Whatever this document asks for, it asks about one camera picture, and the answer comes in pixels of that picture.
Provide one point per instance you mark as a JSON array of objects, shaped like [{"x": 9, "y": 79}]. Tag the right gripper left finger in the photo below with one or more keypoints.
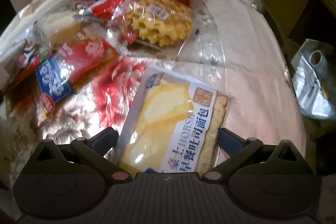
[{"x": 93, "y": 150}]

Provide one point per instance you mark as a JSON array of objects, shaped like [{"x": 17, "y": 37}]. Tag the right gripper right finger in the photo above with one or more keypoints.
[{"x": 239, "y": 151}]

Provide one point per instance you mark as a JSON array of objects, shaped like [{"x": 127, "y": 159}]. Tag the yellow toast bread bag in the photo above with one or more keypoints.
[{"x": 172, "y": 125}]

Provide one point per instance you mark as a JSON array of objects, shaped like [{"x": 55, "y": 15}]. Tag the blue red snack bag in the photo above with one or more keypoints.
[{"x": 71, "y": 66}]

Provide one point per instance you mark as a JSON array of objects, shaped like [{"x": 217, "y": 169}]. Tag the clear bag round cake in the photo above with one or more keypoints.
[{"x": 53, "y": 30}]

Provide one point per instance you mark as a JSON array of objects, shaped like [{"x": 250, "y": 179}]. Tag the clear bag yellow cookies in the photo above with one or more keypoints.
[{"x": 161, "y": 24}]

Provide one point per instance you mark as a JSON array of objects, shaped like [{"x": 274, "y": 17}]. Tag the red Trolli candy bag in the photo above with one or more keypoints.
[{"x": 115, "y": 11}]

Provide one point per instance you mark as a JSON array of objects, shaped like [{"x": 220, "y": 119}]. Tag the floral table cloth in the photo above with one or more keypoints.
[{"x": 235, "y": 52}]

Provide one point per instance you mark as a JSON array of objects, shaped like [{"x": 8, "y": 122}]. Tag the red green stick packet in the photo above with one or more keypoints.
[{"x": 19, "y": 61}]

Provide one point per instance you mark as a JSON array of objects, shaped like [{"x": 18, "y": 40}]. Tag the silver foil bag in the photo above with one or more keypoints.
[{"x": 314, "y": 79}]

